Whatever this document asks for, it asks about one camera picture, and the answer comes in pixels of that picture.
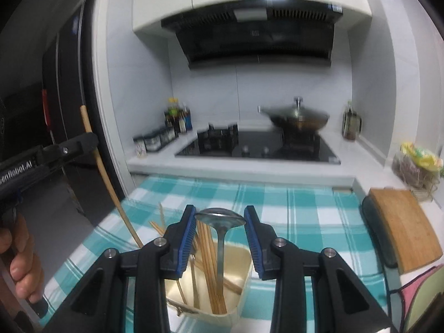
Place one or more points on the pink patterned mat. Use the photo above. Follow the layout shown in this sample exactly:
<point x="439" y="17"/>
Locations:
<point x="432" y="321"/>

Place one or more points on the black tray under board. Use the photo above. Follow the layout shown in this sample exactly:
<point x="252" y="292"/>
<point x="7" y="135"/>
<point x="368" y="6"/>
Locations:
<point x="380" y="237"/>

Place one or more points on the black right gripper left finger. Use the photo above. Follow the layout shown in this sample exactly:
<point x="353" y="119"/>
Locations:
<point x="98" y="302"/>

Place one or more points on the sauce bottles group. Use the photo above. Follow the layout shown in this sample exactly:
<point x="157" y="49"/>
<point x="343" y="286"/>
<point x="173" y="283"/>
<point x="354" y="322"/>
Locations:
<point x="178" y="117"/>

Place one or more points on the glass oil jar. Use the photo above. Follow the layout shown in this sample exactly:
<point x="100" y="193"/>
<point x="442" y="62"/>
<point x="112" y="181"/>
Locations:
<point x="351" y="123"/>

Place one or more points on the cream utensil holder box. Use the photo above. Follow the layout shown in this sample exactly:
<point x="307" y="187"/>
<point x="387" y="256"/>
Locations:
<point x="195" y="293"/>

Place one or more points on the black gas stove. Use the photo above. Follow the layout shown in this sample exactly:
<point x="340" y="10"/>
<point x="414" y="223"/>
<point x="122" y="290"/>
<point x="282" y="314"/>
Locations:
<point x="277" y="144"/>

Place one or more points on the wire basket with bags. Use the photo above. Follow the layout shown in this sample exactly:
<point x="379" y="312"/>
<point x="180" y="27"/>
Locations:
<point x="420" y="169"/>

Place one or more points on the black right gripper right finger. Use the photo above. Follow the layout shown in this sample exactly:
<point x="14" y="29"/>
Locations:
<point x="342" y="303"/>

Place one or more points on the black range hood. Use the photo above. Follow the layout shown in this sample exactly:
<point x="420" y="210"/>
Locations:
<point x="256" y="31"/>

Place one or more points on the person's left hand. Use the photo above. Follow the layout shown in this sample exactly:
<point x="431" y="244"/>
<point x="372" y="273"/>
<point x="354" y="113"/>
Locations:
<point x="25" y="268"/>

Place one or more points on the green appliance at right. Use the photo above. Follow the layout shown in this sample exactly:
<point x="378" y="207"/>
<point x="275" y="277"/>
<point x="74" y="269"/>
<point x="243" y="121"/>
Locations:
<point x="429" y="290"/>

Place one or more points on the black refrigerator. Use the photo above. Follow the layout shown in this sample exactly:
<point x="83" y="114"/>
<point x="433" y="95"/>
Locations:
<point x="46" y="75"/>

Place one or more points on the teal checkered tablecloth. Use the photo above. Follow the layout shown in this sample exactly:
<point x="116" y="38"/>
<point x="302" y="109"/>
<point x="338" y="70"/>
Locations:
<point x="311" y="218"/>

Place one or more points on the steel spoon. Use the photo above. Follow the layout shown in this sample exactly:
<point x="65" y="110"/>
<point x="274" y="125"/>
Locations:
<point x="221" y="220"/>

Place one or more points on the spice jar rack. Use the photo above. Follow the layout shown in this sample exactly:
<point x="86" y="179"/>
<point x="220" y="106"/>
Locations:
<point x="153" y="141"/>

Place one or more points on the wooden cutting board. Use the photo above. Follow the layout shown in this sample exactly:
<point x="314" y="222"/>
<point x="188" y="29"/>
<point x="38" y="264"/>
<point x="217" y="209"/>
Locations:
<point x="410" y="233"/>

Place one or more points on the wooden chopstick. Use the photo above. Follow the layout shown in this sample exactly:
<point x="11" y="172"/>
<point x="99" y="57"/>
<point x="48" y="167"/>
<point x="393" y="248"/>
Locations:
<point x="107" y="181"/>
<point x="207" y="248"/>

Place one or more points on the black wok with lid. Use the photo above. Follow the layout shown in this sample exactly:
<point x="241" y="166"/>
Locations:
<point x="296" y="117"/>

